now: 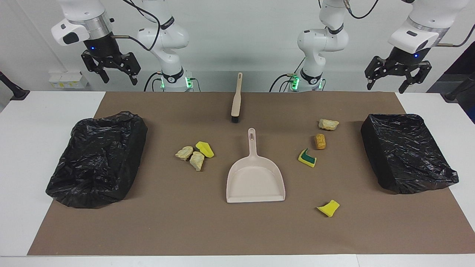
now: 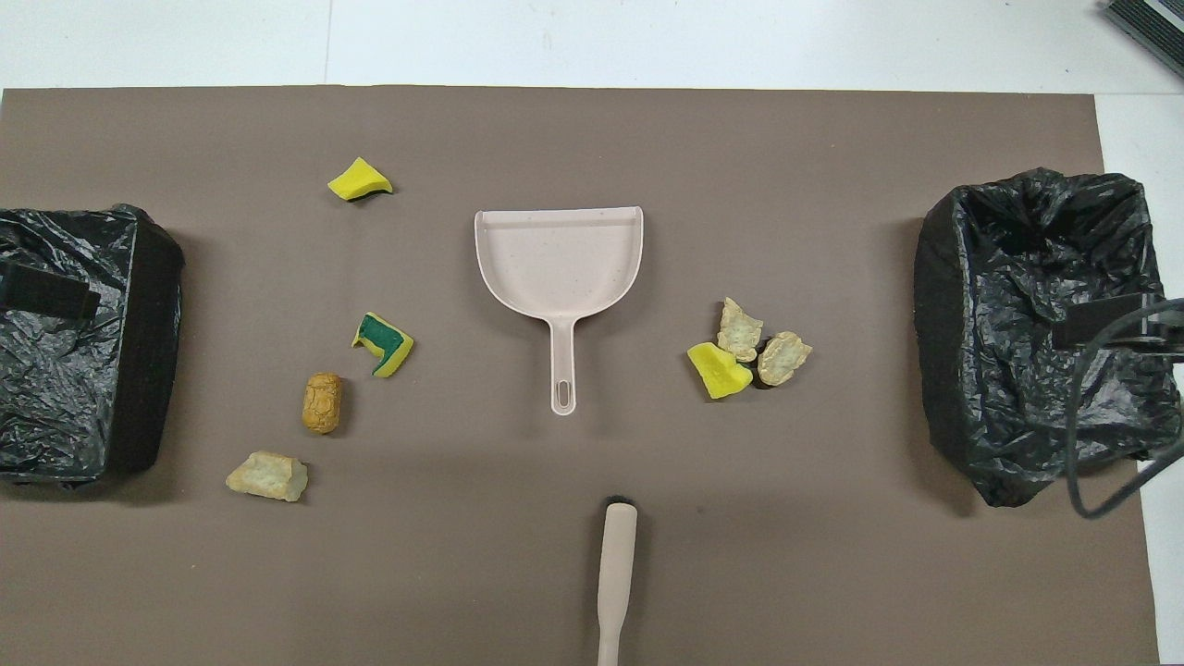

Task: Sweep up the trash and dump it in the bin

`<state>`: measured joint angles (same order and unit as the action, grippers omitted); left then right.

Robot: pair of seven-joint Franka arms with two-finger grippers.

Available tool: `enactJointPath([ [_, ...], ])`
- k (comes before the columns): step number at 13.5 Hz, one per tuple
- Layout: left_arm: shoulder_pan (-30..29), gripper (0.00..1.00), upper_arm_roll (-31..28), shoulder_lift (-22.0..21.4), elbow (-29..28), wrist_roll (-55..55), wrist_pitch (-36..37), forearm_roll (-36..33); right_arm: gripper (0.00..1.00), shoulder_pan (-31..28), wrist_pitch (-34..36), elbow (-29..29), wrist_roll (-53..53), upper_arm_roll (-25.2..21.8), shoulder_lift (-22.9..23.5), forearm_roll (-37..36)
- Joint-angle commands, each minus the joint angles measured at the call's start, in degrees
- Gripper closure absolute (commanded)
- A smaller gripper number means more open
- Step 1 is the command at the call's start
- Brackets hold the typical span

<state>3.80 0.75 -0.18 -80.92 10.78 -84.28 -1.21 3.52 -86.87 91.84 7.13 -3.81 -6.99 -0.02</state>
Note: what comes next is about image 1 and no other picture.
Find yellow and green sponge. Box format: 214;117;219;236
298;148;317;168

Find yellow sponge piece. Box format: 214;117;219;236
195;141;215;158
317;200;340;217

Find beige brush with black bristles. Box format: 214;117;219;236
231;72;243;123

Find beige plastic dustpan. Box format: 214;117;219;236
226;128;286;204

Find small black bag-lined bin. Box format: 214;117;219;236
361;113;459;194

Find large black bag-lined bin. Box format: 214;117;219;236
45;111;148;209

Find white socket box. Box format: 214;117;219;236
48;72;89;89

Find black stand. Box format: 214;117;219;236
0;71;30;101
442;72;475;103

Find dark partition panel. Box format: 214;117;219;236
427;41;475;123

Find brown table mat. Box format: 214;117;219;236
27;92;475;256

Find black base cable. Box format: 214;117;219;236
269;73;297;92
144;72;164;92

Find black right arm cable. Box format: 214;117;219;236
111;0;161;51

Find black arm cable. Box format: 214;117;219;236
343;0;475;47
111;0;161;51

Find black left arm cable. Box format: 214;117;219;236
343;0;475;47

